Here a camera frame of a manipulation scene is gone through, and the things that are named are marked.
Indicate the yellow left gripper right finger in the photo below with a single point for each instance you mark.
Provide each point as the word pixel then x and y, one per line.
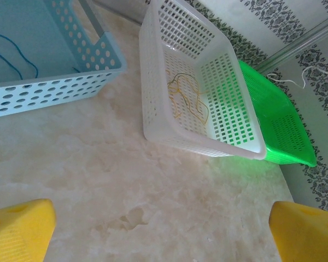
pixel 309 234

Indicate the light blue plastic basket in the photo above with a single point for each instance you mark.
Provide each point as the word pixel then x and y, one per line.
pixel 43 90

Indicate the green plastic basket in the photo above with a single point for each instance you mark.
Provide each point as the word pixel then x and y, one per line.
pixel 278 109

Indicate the aluminium frame post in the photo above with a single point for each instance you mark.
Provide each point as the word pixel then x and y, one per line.
pixel 298 43

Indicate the white plastic basket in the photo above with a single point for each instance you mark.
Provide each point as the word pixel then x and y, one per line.
pixel 153 95

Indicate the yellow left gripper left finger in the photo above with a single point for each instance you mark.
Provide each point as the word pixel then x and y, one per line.
pixel 19 234

